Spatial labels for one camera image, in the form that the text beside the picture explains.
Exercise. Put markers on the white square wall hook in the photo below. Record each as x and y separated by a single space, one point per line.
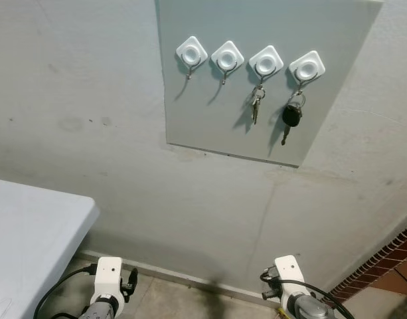
227 57
266 61
307 66
191 50

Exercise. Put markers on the red brick edging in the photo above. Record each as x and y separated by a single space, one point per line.
376 262

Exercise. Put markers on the grey skirting strip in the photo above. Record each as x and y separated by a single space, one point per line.
176 274

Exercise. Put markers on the white plastic table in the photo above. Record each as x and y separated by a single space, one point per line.
30 246

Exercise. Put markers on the grey wall board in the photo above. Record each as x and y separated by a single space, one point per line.
210 126

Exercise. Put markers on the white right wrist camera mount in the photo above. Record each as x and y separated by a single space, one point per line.
289 272

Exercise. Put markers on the small silver key bunch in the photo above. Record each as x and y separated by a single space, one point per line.
255 106

